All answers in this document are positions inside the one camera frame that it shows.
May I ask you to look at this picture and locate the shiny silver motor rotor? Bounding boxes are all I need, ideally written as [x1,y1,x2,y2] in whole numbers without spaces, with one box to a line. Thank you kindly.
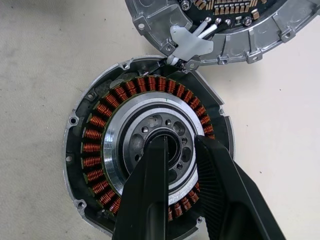
[102,97,205,201]

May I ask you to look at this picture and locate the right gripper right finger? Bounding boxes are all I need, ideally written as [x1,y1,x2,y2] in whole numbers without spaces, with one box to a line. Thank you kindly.
[193,134,287,240]

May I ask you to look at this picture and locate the silver disc motor part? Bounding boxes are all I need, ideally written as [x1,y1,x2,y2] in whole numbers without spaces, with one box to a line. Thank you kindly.
[124,0,310,67]

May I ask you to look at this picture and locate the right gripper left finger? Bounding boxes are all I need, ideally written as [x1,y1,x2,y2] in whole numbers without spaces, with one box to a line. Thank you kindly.
[113,134,168,240]

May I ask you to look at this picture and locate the motor stator copper coils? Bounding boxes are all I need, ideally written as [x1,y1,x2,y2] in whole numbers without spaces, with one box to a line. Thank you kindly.
[61,54,236,230]

